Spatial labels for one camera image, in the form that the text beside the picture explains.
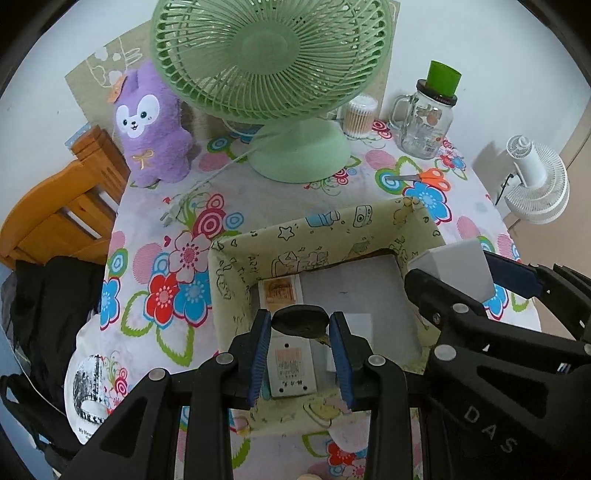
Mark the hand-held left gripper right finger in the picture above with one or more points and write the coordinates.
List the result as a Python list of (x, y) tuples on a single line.
[(339, 355)]

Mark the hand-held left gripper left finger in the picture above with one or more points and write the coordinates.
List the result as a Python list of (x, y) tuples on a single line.
[(261, 355)]

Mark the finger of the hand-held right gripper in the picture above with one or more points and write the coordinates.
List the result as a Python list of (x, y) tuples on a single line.
[(443, 314), (517, 277)]

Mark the white power strip box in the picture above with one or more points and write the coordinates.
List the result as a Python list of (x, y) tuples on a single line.
[(295, 364)]

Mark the large white cube charger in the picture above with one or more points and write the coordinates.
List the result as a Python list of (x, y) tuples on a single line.
[(461, 267)]

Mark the black key fob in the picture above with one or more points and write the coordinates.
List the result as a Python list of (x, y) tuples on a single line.
[(300, 321)]

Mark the yellow printed storage box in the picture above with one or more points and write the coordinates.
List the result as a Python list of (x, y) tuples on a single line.
[(323, 235)]

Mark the white floor fan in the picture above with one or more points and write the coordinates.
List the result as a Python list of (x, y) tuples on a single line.
[(538, 184)]

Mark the floral tablecloth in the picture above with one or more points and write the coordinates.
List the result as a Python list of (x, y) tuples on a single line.
[(258, 198)]

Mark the beige wooden door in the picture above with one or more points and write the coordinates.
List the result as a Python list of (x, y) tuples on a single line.
[(579, 129)]

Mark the glass mug jar green lid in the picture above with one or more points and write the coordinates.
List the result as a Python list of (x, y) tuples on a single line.
[(427, 124)]

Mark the white printed tote bag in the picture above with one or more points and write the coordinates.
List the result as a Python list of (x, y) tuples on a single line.
[(87, 392)]

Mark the cotton swab container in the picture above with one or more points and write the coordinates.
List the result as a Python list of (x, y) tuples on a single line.
[(361, 117)]

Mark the black jacket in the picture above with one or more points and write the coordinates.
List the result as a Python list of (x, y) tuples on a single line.
[(51, 314)]

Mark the purple plush rabbit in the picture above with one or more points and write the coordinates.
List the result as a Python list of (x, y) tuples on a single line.
[(152, 152)]

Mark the black backpack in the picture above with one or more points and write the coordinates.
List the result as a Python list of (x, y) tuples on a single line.
[(32, 415)]

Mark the blue patterned tape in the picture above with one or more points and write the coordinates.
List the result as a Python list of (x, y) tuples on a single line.
[(78, 136)]

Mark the green desk fan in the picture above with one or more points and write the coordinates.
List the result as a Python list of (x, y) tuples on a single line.
[(277, 55)]

